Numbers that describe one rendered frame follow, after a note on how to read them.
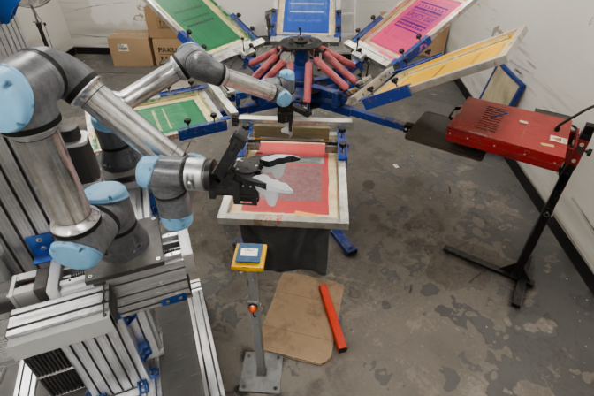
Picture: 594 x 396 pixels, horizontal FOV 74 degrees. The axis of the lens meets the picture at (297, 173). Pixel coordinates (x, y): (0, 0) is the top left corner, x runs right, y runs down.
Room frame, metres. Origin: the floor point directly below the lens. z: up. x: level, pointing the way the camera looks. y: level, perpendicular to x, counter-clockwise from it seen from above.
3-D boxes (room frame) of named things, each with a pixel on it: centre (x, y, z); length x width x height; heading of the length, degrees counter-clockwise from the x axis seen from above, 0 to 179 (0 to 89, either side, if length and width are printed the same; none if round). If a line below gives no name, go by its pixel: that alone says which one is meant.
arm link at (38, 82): (0.73, 0.56, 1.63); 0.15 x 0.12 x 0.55; 175
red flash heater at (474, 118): (1.92, -1.21, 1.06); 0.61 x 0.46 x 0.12; 56
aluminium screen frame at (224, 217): (1.65, 0.04, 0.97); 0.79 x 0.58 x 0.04; 176
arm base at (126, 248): (0.86, 0.55, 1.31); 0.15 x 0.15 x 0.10
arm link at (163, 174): (0.71, 0.30, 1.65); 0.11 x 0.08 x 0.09; 85
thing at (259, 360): (1.10, 0.20, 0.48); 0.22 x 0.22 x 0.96; 86
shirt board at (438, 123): (2.33, -0.59, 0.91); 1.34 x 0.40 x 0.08; 56
